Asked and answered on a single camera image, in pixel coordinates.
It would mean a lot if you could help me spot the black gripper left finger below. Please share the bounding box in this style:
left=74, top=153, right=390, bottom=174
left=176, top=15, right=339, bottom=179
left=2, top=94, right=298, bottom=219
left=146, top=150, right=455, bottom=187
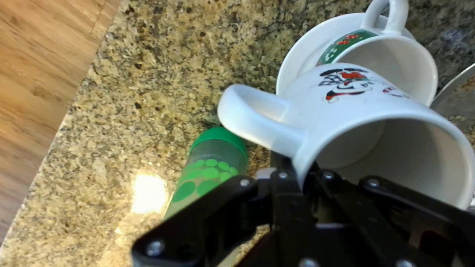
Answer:
left=130, top=153, right=317, bottom=267

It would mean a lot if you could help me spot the shiny steel mixing bowl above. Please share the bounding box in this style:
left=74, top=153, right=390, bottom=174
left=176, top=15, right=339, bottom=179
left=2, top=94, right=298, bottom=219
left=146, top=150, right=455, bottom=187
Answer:
left=428, top=63, right=475, bottom=139

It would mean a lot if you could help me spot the white cup with green band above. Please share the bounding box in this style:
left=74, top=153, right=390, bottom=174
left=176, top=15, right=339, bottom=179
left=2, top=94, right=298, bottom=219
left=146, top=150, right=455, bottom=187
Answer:
left=316, top=0, right=439, bottom=109

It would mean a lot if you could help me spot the clear bottle with green cap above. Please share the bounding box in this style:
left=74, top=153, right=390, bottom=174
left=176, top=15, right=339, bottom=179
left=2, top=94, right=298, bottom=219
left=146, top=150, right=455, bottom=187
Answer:
left=161, top=127, right=250, bottom=222

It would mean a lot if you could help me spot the white printed mug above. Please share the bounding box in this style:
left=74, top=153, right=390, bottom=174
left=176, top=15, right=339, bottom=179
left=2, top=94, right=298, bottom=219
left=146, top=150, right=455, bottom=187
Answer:
left=215, top=63, right=475, bottom=213

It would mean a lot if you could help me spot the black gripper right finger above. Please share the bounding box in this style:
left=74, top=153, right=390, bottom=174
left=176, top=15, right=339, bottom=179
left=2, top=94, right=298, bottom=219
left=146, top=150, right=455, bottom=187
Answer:
left=305, top=170, right=475, bottom=267

